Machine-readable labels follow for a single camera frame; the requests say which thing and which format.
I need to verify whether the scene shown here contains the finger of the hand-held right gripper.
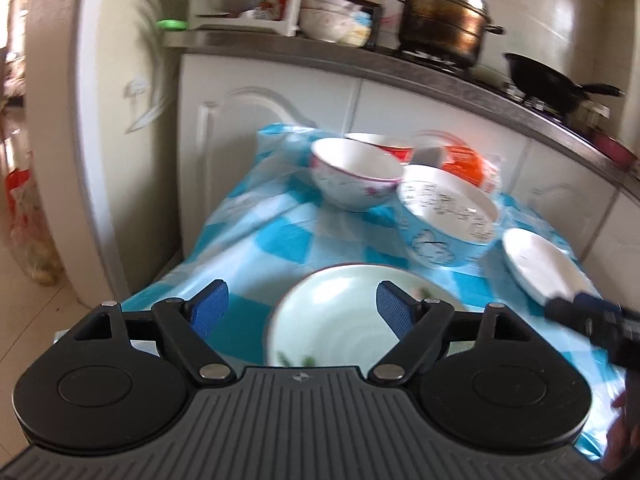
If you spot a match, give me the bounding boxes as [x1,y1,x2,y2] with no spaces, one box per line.
[544,293,610,337]

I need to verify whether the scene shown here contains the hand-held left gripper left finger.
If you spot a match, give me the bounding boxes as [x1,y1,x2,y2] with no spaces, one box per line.
[75,280,237,387]

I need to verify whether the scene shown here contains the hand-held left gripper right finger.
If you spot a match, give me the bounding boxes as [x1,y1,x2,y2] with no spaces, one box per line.
[367,280,539,387]

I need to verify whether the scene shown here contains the white plate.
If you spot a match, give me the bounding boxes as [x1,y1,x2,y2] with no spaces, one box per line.
[501,228,602,309]

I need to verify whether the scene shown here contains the pale green ceramic bowl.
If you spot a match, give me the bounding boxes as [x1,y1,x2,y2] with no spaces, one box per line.
[267,263,467,368]

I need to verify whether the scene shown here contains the blue cartoon print bowl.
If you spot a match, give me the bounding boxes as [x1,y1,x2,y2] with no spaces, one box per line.
[396,164,502,269]

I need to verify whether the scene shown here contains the stacked white patterned bowls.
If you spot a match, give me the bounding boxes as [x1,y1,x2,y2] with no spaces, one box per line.
[299,0,357,44]

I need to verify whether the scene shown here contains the blue checked tablecloth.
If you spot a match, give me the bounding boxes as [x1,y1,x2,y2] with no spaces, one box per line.
[121,122,632,461]

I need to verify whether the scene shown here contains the white floral bowl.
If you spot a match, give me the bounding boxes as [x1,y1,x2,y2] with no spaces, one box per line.
[309,138,404,214]

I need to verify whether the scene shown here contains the red and white bowl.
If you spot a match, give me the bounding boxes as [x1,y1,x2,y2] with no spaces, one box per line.
[344,132,417,166]

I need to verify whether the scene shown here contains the orange packet in plastic bag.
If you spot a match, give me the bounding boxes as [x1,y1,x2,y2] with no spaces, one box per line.
[414,131,504,197]

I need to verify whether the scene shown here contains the red basin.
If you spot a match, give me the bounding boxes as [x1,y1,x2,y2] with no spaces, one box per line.
[591,129,640,172]

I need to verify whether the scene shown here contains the plastic bag of potatoes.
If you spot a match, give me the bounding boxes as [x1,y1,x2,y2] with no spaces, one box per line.
[4,166,67,287]

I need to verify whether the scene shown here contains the white refrigerator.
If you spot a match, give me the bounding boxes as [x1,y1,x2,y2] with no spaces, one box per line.
[24,0,187,307]

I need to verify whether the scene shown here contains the white kitchen cabinet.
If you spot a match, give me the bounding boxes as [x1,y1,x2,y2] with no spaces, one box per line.
[176,52,631,281]

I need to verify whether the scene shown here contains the black wok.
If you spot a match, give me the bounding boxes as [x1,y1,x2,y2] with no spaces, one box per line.
[502,52,626,115]

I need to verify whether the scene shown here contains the gas stove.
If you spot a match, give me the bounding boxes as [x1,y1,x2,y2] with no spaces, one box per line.
[385,45,618,128]

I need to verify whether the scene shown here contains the grey kitchen countertop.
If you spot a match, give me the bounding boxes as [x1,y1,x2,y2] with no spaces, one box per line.
[162,29,640,198]

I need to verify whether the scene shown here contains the blue and white food bowl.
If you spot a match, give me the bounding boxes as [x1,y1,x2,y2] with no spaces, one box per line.
[345,9,375,47]

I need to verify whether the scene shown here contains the steel steamer pot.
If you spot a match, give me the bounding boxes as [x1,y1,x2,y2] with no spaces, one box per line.
[384,0,505,70]

